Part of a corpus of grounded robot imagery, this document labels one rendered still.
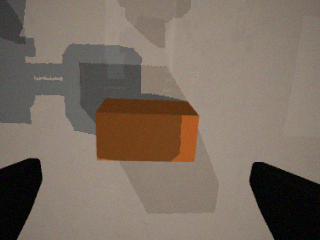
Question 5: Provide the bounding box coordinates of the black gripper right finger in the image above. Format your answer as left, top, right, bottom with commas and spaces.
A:
249, 161, 320, 240

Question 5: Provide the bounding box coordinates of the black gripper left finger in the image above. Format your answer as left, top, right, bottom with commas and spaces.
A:
0, 159, 43, 240

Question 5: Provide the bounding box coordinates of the orange block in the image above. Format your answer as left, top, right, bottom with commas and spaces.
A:
96, 97, 199, 163

